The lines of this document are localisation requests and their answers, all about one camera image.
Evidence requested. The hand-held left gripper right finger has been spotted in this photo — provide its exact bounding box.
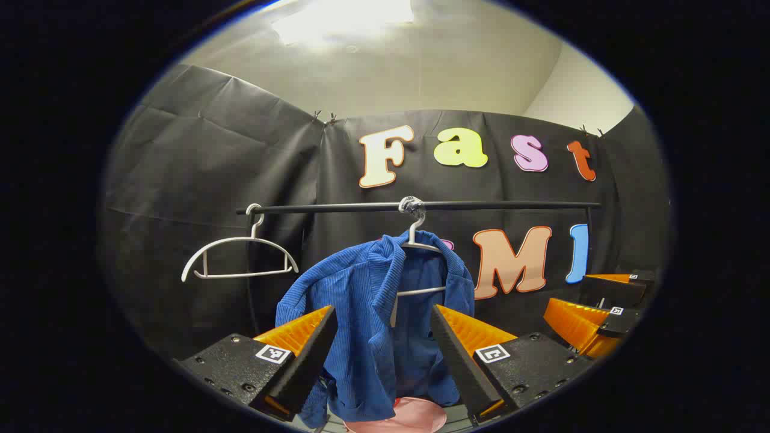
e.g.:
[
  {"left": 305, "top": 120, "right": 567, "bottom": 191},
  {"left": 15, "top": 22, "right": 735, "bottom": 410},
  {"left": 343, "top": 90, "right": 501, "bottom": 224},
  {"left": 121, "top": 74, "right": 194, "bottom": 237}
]
[{"left": 429, "top": 304, "right": 595, "bottom": 423}]

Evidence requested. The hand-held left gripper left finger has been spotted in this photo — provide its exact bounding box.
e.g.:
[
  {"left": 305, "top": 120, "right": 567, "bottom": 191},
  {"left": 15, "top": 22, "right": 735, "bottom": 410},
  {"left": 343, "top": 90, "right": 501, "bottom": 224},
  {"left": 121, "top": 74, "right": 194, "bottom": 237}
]
[{"left": 173, "top": 305, "right": 339, "bottom": 422}]

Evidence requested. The pink laundry hamper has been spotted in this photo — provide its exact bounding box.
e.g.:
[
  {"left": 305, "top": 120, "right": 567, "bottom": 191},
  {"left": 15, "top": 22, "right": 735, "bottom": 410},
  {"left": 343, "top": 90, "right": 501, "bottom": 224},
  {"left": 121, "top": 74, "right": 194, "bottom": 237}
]
[{"left": 343, "top": 396, "right": 449, "bottom": 433}]

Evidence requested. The blue corduroy jacket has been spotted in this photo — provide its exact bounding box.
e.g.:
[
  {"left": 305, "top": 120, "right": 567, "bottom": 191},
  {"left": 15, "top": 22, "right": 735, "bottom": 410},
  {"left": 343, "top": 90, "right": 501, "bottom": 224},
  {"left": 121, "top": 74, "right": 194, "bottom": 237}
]
[{"left": 276, "top": 230, "right": 476, "bottom": 429}]

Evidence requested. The white clothes hanger with tape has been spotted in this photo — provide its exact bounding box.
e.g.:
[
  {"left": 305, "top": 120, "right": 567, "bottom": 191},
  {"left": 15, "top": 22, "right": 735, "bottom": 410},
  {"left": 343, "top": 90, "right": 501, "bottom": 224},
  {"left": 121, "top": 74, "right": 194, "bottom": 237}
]
[{"left": 390, "top": 195, "right": 449, "bottom": 328}]

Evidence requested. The black backdrop cloth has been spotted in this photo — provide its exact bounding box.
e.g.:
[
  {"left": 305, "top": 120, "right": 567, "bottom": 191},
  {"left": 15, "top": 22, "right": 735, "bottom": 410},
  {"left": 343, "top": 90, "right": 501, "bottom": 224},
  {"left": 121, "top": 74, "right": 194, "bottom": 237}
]
[{"left": 99, "top": 63, "right": 671, "bottom": 361}]

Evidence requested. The ceiling light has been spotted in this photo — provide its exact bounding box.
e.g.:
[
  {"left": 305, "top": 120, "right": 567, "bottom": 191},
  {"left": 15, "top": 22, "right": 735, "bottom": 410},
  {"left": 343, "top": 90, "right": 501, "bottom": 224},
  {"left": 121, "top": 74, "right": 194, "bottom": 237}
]
[{"left": 271, "top": 0, "right": 416, "bottom": 46}]

